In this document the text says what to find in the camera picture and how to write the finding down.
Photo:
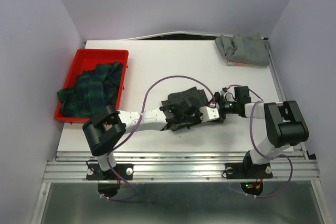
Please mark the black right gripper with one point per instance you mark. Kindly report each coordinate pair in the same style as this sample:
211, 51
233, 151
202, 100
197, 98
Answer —
219, 99

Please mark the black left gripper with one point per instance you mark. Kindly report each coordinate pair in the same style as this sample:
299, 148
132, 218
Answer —
198, 120

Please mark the grey dotted skirt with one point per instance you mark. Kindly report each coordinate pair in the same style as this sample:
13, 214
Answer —
190, 95

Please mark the green plaid skirt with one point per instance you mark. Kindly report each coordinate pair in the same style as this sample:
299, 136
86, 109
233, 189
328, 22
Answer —
93, 91

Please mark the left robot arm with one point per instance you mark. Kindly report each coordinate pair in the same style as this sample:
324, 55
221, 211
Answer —
104, 130

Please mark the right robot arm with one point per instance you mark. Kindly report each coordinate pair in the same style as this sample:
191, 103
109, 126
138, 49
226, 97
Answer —
284, 122

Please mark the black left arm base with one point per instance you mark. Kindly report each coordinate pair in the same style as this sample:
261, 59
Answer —
95, 173

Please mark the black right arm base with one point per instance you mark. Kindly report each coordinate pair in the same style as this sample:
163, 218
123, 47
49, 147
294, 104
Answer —
242, 171

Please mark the folded pink patterned skirt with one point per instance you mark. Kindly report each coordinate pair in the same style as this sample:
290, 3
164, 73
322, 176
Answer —
232, 63

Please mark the folded light grey skirt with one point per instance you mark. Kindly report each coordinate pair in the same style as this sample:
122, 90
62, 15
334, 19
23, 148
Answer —
251, 49

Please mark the red plastic tray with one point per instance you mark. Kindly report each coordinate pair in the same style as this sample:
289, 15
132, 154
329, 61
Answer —
87, 59

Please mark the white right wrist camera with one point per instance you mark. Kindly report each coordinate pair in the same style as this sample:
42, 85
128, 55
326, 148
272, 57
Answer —
226, 93

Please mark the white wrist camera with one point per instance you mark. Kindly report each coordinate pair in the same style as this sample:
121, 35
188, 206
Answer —
209, 114
226, 93

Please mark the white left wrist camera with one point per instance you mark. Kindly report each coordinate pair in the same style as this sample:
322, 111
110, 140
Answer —
209, 114

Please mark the aluminium frame rail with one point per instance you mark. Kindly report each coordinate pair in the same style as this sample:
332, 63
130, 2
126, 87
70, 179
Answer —
169, 167

